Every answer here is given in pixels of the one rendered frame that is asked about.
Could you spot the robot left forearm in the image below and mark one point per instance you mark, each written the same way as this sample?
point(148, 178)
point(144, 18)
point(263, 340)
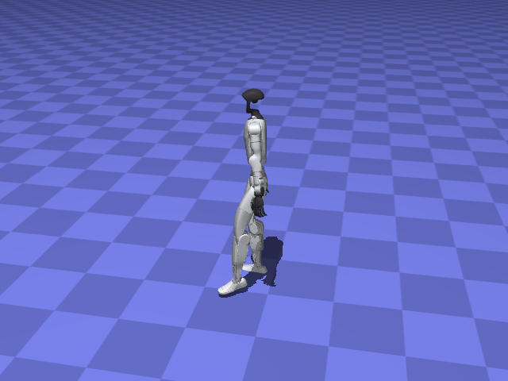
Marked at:
point(257, 173)

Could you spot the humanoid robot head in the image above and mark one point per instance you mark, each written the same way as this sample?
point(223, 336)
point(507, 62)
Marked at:
point(253, 95)

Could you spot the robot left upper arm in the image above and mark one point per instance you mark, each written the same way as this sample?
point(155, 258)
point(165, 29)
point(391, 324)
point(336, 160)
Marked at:
point(254, 132)

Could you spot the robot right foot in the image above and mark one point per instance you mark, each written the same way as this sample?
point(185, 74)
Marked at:
point(250, 267)

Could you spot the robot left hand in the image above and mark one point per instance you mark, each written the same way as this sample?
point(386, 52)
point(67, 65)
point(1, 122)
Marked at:
point(258, 204)

